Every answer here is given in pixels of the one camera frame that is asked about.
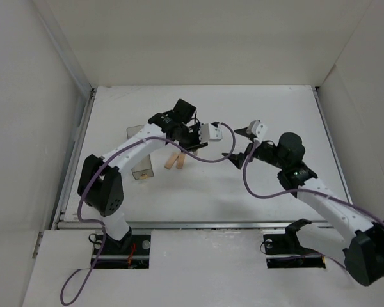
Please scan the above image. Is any purple cable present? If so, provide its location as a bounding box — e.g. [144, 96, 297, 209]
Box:
[243, 137, 384, 279]
[61, 121, 236, 304]

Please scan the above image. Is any front aluminium rail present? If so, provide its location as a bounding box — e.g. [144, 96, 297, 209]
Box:
[56, 219, 361, 230]

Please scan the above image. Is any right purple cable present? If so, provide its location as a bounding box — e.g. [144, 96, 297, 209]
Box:
[243, 137, 384, 279]

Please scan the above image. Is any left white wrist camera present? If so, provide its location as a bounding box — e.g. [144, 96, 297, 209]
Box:
[198, 122, 223, 143]

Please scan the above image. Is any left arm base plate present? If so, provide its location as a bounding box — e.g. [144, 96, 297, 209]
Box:
[94, 234, 151, 269]

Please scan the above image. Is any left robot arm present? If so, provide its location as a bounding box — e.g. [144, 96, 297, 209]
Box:
[77, 99, 208, 251]

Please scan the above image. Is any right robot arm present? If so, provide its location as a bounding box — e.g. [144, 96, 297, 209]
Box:
[228, 120, 384, 286]

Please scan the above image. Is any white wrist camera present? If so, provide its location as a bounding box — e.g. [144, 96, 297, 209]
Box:
[198, 122, 223, 143]
[246, 120, 268, 143]

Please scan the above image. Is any clear plastic box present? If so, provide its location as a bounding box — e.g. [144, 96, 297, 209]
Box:
[126, 125, 155, 181]

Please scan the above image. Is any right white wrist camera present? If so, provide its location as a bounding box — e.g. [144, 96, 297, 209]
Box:
[246, 120, 268, 143]

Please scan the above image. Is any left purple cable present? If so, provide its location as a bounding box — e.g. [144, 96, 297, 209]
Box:
[61, 121, 236, 304]

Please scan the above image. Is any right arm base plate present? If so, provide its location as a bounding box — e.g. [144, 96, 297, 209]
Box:
[260, 233, 326, 269]

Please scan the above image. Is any white foam front board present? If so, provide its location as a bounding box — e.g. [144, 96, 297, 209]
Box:
[24, 230, 384, 306]

